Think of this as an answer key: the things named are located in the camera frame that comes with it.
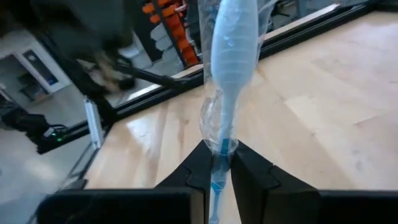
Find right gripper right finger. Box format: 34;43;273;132
230;141;398;224

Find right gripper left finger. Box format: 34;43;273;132
36;139;214;224

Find blue white toothbrush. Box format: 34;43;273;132
197;0;277;224

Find white aluminium extrusion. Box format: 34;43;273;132
83;96;105;151

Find black equipment green light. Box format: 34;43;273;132
0;105;94;155

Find shelf with orange bins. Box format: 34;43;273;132
141;0;200;68

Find white cabinet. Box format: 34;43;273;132
0;29;73;105

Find black aluminium table frame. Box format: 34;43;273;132
57;0;398;190

